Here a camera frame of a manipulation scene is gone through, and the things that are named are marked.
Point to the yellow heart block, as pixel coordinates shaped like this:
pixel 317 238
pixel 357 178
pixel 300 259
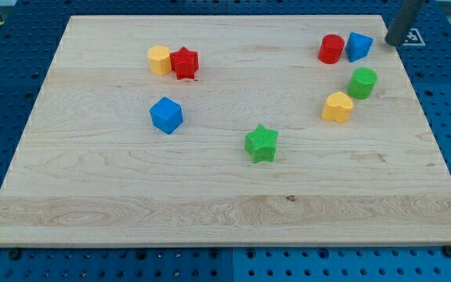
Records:
pixel 337 107

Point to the red cylinder block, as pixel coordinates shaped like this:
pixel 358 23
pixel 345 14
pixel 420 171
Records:
pixel 331 49

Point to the yellow hexagon block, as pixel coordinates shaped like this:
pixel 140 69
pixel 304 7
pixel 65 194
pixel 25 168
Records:
pixel 160 60

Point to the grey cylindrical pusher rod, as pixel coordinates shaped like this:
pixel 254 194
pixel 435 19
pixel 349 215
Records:
pixel 403 21

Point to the blue cube block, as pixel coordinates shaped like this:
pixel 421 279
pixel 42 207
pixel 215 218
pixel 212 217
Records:
pixel 166 115

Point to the red star block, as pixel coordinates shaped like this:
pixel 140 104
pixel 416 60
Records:
pixel 184 63

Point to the blue triangle block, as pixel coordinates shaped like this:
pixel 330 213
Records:
pixel 358 46

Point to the light wooden board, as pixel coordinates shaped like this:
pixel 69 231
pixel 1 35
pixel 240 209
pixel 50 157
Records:
pixel 92 171

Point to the green cylinder block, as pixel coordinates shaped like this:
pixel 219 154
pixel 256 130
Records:
pixel 362 81

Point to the green star block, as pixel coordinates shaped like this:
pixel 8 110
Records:
pixel 261 144

